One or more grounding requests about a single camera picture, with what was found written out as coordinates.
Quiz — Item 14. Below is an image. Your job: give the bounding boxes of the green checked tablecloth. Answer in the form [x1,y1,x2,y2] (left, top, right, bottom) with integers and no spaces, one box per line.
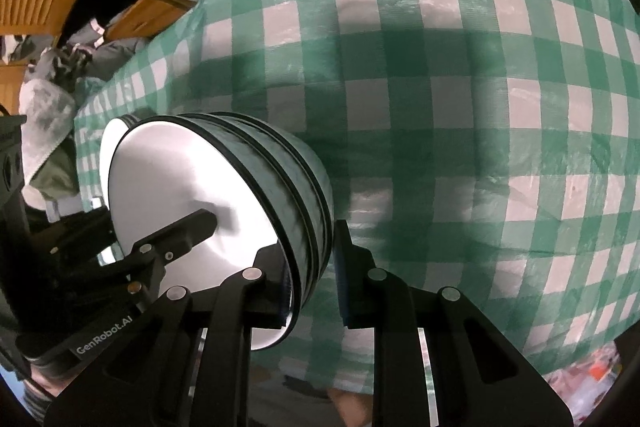
[74,0,640,395]

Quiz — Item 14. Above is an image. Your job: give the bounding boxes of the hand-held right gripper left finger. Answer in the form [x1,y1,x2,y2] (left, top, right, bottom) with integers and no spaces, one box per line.
[44,244,294,427]

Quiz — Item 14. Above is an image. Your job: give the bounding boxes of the grey garment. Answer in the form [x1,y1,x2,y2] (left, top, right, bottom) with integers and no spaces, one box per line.
[65,17,147,75]

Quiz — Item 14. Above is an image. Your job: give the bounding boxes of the person's left forearm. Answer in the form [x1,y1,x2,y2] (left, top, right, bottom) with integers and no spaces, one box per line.
[17,362,58,425]

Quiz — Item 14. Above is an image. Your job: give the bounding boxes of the person's leg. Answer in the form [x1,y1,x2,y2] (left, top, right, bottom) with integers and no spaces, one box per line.
[327,388,376,427]

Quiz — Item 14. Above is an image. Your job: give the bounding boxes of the grey towel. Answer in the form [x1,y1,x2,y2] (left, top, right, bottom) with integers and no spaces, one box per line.
[20,77,77,180]

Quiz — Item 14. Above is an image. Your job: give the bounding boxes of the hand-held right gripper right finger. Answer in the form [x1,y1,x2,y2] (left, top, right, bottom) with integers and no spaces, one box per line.
[334,220,574,427]

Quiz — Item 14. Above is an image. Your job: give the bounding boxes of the olive green cloth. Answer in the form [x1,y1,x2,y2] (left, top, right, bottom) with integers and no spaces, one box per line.
[30,142,80,204]

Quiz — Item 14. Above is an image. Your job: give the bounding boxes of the colourful packets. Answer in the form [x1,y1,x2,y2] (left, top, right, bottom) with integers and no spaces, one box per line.
[545,342,627,424]

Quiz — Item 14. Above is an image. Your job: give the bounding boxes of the light blue cloth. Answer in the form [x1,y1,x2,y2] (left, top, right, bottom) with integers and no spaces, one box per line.
[44,197,96,222]

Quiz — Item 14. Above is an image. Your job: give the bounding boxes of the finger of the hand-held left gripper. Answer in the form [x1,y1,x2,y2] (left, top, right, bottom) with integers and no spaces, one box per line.
[50,211,122,280]
[120,209,218,303]

